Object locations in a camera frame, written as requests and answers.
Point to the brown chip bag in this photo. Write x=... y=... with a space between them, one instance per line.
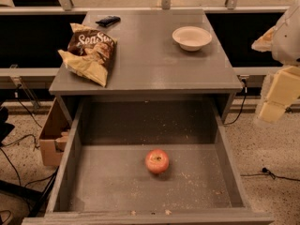
x=89 y=53

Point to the white bowl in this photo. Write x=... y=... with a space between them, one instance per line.
x=191 y=38

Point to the grey cabinet counter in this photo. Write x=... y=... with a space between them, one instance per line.
x=148 y=62

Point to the open grey drawer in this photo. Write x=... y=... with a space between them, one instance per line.
x=103 y=180

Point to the cardboard box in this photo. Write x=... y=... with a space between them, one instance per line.
x=54 y=136

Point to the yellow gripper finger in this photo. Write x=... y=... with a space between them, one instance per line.
x=264 y=42
x=283 y=91

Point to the metal railing frame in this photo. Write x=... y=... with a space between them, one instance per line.
x=44 y=76

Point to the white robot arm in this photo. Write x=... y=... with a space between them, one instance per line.
x=285 y=49

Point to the black rectangular device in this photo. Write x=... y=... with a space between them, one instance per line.
x=108 y=21

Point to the red apple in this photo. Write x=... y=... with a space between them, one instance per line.
x=157 y=161

